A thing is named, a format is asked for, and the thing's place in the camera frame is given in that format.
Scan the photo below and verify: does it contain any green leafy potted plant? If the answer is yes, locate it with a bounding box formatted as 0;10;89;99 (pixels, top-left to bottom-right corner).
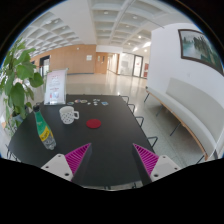
0;39;43;133

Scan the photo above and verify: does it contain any white long bench sofa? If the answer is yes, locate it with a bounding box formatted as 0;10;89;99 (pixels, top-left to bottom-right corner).
146;78;224;160

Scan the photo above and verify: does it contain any green plastic water bottle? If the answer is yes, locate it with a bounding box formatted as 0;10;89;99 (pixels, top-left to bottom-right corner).
33;105;56;150

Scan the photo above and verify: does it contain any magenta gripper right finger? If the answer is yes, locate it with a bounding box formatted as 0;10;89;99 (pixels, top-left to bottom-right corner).
133;144;180;182

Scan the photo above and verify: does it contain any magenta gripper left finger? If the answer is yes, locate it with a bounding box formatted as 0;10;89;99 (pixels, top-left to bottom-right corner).
42;143;92;181

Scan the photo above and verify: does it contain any white standing sign board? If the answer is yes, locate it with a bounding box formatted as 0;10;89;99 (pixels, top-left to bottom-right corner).
44;69;67;105

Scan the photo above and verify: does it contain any black chair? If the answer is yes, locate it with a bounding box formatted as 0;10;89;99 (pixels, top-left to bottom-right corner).
147;136;158;147
121;96;129;104
135;116;144;127
128;104;136;114

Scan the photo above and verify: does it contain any white patterned mug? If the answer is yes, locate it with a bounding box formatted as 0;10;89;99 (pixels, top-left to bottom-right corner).
59;106;79;124

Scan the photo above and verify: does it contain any red round coaster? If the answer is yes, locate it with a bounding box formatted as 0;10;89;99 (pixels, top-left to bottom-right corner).
86;119;101;129

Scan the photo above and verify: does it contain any black chair near right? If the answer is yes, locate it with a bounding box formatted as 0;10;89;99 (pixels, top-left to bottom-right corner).
147;136;158;147

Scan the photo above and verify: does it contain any framed landscape painting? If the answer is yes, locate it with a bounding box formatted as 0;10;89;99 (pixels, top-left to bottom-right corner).
178;29;224;75

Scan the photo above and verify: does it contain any black chair far right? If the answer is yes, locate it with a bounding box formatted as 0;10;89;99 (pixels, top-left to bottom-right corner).
121;96;129;104

